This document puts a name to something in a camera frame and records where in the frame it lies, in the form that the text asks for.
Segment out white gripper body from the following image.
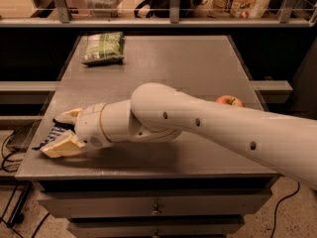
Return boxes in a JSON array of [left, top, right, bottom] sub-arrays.
[[74, 103, 112, 151]]

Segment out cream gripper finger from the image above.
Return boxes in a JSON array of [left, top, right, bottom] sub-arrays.
[[40, 130, 85, 159], [53, 108, 83, 126]]

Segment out dark blue rxbar wrapper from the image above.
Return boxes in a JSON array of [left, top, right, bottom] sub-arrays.
[[34, 119, 74, 150]]

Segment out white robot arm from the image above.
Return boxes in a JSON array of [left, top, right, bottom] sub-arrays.
[[40, 83, 317, 188]]

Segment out green jalapeno chip bag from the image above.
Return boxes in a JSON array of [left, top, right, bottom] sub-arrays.
[[82, 32, 124, 65]]

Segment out black bag background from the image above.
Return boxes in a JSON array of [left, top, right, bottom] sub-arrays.
[[134, 0, 206, 18]]

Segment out lower drawer front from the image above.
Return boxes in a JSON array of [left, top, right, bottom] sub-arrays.
[[67, 217, 245, 238]]

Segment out drawer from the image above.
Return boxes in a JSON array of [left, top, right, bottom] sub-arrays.
[[67, 217, 245, 238], [38, 189, 271, 218]]

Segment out grey drawer cabinet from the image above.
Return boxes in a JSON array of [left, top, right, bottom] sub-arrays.
[[18, 36, 277, 225]]

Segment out upper drawer front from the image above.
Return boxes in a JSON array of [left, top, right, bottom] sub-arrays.
[[38, 189, 271, 218]]

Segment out clear plastic container background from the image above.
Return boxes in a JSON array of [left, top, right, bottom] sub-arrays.
[[85, 0, 122, 18]]

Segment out red apple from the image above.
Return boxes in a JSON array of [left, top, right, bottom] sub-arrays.
[[216, 95, 244, 107]]

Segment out black cables left floor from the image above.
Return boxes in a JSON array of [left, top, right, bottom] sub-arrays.
[[0, 121, 51, 238]]

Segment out grey metal shelf rail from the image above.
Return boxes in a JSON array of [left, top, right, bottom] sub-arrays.
[[0, 0, 317, 29]]

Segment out black cable right floor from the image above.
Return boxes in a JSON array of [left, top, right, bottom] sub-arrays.
[[269, 181, 301, 238]]

